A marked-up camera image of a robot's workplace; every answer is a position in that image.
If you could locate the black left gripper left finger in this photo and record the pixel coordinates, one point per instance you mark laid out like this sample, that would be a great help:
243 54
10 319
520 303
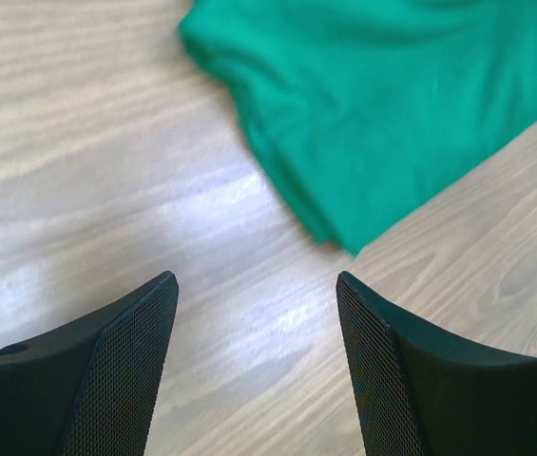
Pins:
89 387

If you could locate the green t shirt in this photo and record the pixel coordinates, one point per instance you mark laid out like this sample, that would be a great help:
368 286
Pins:
359 112

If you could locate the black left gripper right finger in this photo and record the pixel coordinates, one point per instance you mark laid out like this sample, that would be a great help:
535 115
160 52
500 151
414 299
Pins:
422 390

